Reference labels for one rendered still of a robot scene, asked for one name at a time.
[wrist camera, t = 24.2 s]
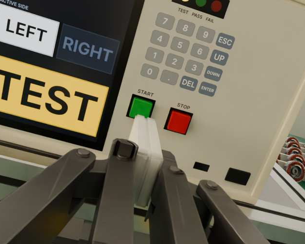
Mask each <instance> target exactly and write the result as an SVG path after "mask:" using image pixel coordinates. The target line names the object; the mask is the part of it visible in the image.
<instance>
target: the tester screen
mask: <svg viewBox="0 0 305 244"><path fill-rule="evenodd" d="M134 2H135V0H0V4H3V5H6V6H10V7H13V8H16V9H19V10H22V11H25V12H28V13H31V14H35V15H38V16H41V17H45V18H48V19H51V20H54V21H57V22H60V23H63V24H66V25H70V26H73V27H76V28H79V29H82V30H85V31H89V32H92V33H96V34H99V35H101V36H105V37H108V38H111V39H114V40H117V41H120V44H119V48H118V52H117V55H116V59H115V62H114V66H113V70H112V73H111V74H108V73H105V72H101V71H98V70H95V69H91V68H88V67H85V66H82V65H78V64H75V63H72V62H68V61H64V60H61V59H57V58H54V57H51V56H48V55H45V54H41V53H38V52H34V51H31V50H28V49H24V48H21V47H18V46H14V45H11V44H8V43H4V42H1V41H0V56H3V57H7V58H10V59H13V60H16V61H20V62H24V63H27V64H31V65H34V66H38V67H41V68H44V69H48V70H51V71H54V72H58V73H61V74H64V75H68V76H72V77H75V78H79V79H82V80H85V81H89V82H92V83H96V84H99V85H102V86H106V87H109V89H108V92H107V97H106V101H105V104H104V108H103V112H102V115H101V119H100V122H99V126H98V130H97V133H96V137H94V136H90V135H86V134H83V133H79V132H76V131H72V130H68V129H64V128H61V127H57V126H53V125H50V124H46V123H42V122H38V121H34V120H30V119H27V118H23V117H20V116H16V115H12V114H8V113H5V112H1V111H0V117H2V118H6V119H9V120H13V121H17V122H21V123H25V124H29V125H33V126H36V127H40V128H43V129H47V130H51V131H55V132H58V133H62V134H66V135H70V136H74V137H78V138H81V139H85V140H89V141H93V142H97V138H98V135H99V131H100V127H101V123H102V120H103V116H104V112H105V109H106V106H107V101H108V97H109V94H110V90H111V86H112V83H113V79H114V76H115V72H116V68H117V65H118V61H119V57H120V54H121V50H122V45H123V42H124V39H125V35H126V31H127V28H128V24H129V20H130V16H131V13H132V9H133V6H134Z"/></svg>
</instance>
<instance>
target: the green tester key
mask: <svg viewBox="0 0 305 244"><path fill-rule="evenodd" d="M152 106H153V103H152V102H150V101H147V100H143V99H140V98H136V97H134V99H133V103H132V106H131V109H130V113H129V116H130V117H133V118H135V116H137V115H141V116H145V118H146V119H147V118H148V117H149V115H150V112H151V108H152Z"/></svg>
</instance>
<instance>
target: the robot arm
mask: <svg viewBox="0 0 305 244"><path fill-rule="evenodd" d="M85 198H96V199H98V200H97V204H96V208H95V213H94V217H93V221H92V226H91V231H90V235H89V240H88V244H134V204H136V206H139V207H143V208H145V207H146V206H148V204H149V201H150V199H151V202H150V205H149V208H148V211H147V214H146V217H145V220H144V222H146V221H147V219H149V230H150V244H270V242H269V241H268V240H267V239H266V238H265V237H264V236H263V234H262V233H261V232H260V231H259V230H258V229H257V228H256V226H255V225H254V224H253V223H252V222H251V221H250V219H249V218H248V217H247V216H246V215H245V214H244V213H243V211H242V210H241V209H240V208H239V207H238V206H237V205H236V203H235V202H234V201H233V200H232V199H231V198H230V197H229V195H228V194H227V193H226V192H225V191H224V190H223V188H222V187H220V186H219V185H218V184H216V183H215V182H213V181H210V180H200V181H199V184H198V185H196V184H193V183H191V182H189V181H188V180H187V177H186V174H185V173H184V171H183V170H181V169H179V168H178V166H177V163H176V160H175V156H174V155H173V154H172V153H171V152H170V151H166V150H162V149H161V145H160V141H159V136H158V131H157V126H156V121H155V119H152V118H149V117H148V118H147V119H146V118H145V116H141V115H137V116H135V119H134V123H133V126H132V129H131V133H130V136H129V139H128V140H127V139H123V138H116V139H114V140H113V141H112V145H111V148H110V152H109V155H108V158H107V159H104V160H96V155H95V154H94V153H93V152H91V151H89V150H86V149H83V148H77V149H72V150H70V151H69V152H68V153H66V154H65V155H63V156H62V157H61V158H59V159H58V160H56V161H55V162H54V163H52V164H51V165H49V166H48V167H47V168H45V169H44V170H42V171H41V172H40V173H38V174H37V175H35V176H34V177H33V178H31V179H30V180H28V181H27V182H26V183H24V184H23V185H21V186H20V187H19V188H18V189H16V190H15V191H13V192H12V193H10V194H9V195H8V196H6V197H5V198H4V199H2V200H1V201H0V244H51V243H52V242H53V241H54V239H55V238H56V237H57V236H58V234H59V233H60V232H61V231H62V229H63V228H64V227H65V226H66V225H67V223H68V222H69V221H70V220H71V218H72V217H73V216H74V215H75V214H76V212H77V211H78V210H79V208H80V207H81V206H82V205H83V203H84V200H85ZM212 217H214V224H213V227H212V226H211V225H210V222H211V219H212Z"/></svg>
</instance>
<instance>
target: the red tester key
mask: <svg viewBox="0 0 305 244"><path fill-rule="evenodd" d="M190 119H191V117H190V115H187V114H184V113H180V112H177V111H174V110H173V111H172V113H171V116H170V119H169V121H168V125H167V129H168V130H172V131H175V132H179V133H182V134H185V133H186V130H187V127H188V124H189V121H190Z"/></svg>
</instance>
